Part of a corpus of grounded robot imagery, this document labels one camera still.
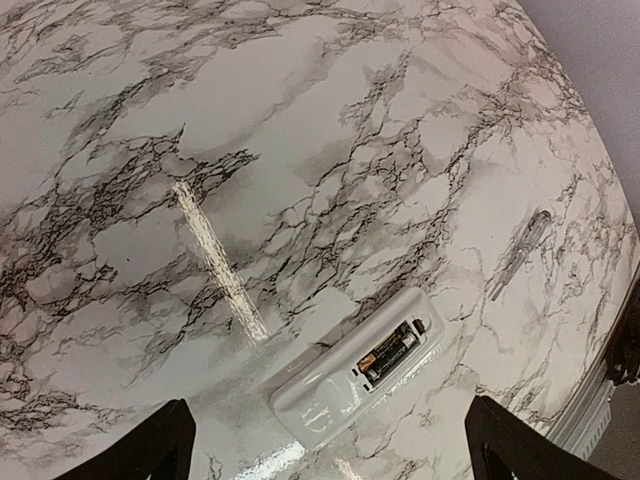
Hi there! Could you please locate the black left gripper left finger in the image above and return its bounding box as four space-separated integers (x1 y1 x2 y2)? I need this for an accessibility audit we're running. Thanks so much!
59 399 196 480

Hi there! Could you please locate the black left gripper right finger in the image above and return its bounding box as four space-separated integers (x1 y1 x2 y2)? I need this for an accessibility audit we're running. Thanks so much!
465 396 616 480

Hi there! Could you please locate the white remote control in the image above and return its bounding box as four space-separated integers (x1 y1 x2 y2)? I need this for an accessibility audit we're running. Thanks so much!
269 287 445 451

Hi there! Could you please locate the black AA battery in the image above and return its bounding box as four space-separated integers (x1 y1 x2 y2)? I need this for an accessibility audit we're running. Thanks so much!
357 322 419 385

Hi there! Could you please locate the front aluminium rail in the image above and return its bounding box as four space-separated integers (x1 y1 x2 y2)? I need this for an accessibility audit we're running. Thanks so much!
547 280 639 460

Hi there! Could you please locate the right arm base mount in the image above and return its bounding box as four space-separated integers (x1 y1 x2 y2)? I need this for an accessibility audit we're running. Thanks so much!
605 319 639 386

